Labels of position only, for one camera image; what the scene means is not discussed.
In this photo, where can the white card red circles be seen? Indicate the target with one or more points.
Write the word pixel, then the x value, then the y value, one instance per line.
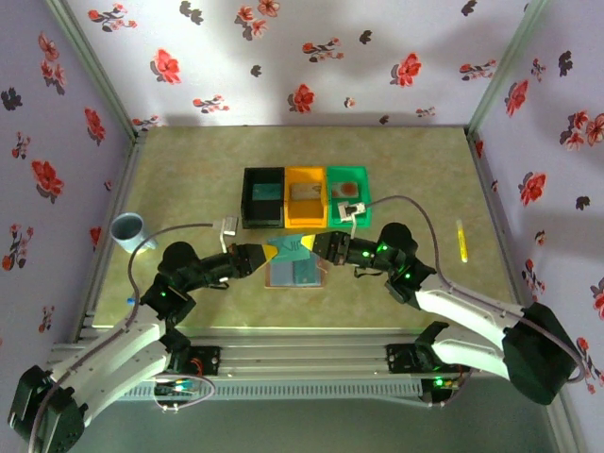
pixel 347 189

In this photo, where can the blue-grey mug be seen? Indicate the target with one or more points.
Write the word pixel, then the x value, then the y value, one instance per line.
pixel 127 231

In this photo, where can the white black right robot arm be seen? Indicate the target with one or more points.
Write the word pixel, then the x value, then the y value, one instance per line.
pixel 462 307

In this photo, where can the yellow plastic bin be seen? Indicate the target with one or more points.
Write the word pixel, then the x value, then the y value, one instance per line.
pixel 306 214

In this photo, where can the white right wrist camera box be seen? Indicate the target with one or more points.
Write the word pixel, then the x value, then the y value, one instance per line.
pixel 353 211

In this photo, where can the green plastic bin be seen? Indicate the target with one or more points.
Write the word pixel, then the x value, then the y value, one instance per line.
pixel 363 189

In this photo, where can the black plastic bin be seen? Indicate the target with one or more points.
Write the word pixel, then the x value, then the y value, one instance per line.
pixel 262 214

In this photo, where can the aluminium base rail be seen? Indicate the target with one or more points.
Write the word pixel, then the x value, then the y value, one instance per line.
pixel 302 354

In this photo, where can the aluminium table side rail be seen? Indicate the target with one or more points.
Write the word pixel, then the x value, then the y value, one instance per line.
pixel 113 212
pixel 498 226

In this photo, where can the teal bank card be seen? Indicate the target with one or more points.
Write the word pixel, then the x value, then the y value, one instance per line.
pixel 266 192
pixel 288 247
pixel 306 273

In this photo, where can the beige bank card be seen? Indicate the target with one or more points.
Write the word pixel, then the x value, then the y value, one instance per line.
pixel 304 192

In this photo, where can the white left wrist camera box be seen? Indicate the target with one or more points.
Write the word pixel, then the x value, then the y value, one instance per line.
pixel 229 225

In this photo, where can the yellow pen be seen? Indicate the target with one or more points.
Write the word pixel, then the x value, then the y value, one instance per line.
pixel 462 240

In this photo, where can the small green circuit board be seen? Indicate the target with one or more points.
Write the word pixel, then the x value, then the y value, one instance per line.
pixel 177 387
pixel 446 383

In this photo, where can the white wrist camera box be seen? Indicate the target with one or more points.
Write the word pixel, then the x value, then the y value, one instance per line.
pixel 229 225
pixel 353 211

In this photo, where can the aluminium frame post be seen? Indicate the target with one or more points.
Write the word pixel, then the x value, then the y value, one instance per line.
pixel 94 71
pixel 507 66

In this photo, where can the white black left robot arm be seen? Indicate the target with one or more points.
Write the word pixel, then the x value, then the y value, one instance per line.
pixel 94 358

